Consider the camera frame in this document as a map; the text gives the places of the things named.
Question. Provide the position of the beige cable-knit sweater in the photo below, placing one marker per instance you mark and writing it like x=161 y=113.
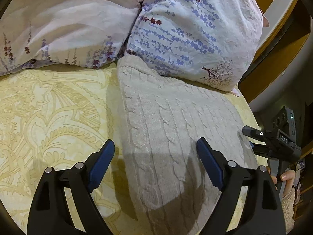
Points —
x=161 y=121

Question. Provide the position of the wooden bed headboard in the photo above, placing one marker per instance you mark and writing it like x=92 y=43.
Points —
x=290 y=27

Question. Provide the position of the fuzzy white right sleeve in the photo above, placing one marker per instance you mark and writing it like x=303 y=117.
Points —
x=288 y=209

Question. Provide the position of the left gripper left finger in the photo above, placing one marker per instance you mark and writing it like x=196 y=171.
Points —
x=49 y=212

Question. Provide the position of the person's right hand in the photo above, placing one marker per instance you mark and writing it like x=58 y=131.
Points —
x=288 y=177

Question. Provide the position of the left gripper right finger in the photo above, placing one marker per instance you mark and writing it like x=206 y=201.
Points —
x=262 y=212

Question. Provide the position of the floral lavender pillow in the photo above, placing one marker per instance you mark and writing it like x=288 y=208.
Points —
x=208 y=41

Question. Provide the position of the yellow patterned bedsheet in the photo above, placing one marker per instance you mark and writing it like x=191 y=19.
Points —
x=57 y=116

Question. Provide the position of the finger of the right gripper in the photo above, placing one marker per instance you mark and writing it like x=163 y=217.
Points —
x=255 y=133

